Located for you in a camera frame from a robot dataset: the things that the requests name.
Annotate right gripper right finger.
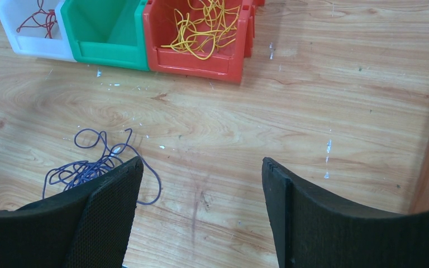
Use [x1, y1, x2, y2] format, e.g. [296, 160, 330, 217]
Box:
[262, 157, 429, 267]

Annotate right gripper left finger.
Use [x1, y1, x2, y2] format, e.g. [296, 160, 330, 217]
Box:
[0, 157, 144, 267]

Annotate red cable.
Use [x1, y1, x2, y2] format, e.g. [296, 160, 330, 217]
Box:
[16, 0, 58, 40]

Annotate yellow cable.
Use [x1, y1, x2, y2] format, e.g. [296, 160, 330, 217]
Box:
[160, 0, 241, 61]

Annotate green plastic bin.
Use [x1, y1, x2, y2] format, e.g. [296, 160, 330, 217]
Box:
[61, 0, 149, 71]

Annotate white plastic bin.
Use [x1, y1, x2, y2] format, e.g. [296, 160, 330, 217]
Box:
[0, 0, 75, 62]

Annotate red plastic bin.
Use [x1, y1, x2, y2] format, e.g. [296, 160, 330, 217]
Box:
[143, 1, 265, 83]

